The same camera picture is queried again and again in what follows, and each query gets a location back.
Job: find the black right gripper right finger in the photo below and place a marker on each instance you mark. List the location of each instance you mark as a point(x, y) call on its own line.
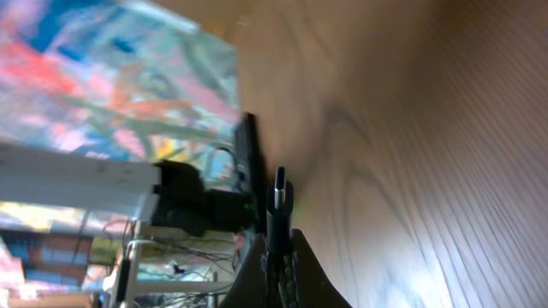
point(316, 288)

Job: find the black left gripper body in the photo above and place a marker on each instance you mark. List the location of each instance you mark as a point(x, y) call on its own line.
point(185, 203)

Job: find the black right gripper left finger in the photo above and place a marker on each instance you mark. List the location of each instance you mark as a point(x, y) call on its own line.
point(249, 287)

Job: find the Galaxy S25 Ultra smartphone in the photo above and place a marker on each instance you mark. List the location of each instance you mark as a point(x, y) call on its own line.
point(250, 164)

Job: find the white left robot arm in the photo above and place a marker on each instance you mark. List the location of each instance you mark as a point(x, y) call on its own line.
point(35, 176)

